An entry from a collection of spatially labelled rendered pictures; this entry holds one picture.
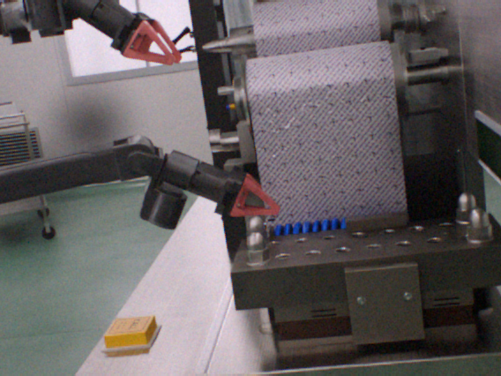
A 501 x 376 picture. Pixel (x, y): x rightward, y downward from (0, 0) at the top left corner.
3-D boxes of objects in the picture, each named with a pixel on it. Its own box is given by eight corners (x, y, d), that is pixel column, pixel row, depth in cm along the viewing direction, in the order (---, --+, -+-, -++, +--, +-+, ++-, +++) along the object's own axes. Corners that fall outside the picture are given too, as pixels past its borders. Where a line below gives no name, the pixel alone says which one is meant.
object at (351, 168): (269, 238, 127) (253, 131, 123) (408, 223, 125) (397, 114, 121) (268, 239, 127) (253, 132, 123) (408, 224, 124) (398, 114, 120)
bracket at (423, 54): (408, 60, 127) (407, 48, 126) (443, 56, 126) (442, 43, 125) (411, 62, 122) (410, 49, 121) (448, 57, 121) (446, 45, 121)
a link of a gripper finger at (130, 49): (160, 80, 122) (111, 49, 122) (169, 77, 129) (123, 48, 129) (181, 44, 121) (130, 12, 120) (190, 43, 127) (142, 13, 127)
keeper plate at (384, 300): (353, 339, 109) (344, 266, 106) (423, 333, 107) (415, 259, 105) (354, 346, 106) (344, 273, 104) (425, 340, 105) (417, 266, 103)
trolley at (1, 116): (-22, 229, 624) (-50, 108, 602) (50, 215, 641) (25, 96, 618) (-26, 258, 539) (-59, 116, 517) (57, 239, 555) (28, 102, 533)
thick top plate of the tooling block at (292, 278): (247, 273, 125) (242, 238, 124) (493, 248, 120) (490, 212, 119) (235, 311, 109) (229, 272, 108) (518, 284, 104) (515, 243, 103)
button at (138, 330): (117, 331, 127) (115, 318, 126) (157, 327, 126) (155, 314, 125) (105, 349, 120) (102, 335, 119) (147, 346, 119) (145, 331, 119)
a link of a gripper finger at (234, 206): (270, 232, 124) (218, 211, 124) (273, 221, 131) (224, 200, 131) (286, 196, 123) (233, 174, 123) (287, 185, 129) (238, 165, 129)
